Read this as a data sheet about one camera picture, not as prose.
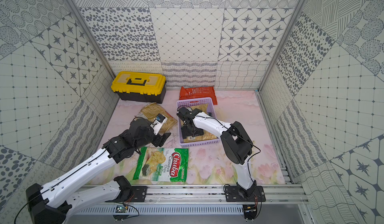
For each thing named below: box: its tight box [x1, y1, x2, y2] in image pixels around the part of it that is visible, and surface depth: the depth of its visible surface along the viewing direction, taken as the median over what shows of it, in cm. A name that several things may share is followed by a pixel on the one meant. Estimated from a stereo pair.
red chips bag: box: [179, 86, 218, 105], surface depth 121 cm
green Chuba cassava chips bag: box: [133, 146, 189, 182], surface depth 84 cm
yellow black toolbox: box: [111, 71, 167, 104], surface depth 104 cm
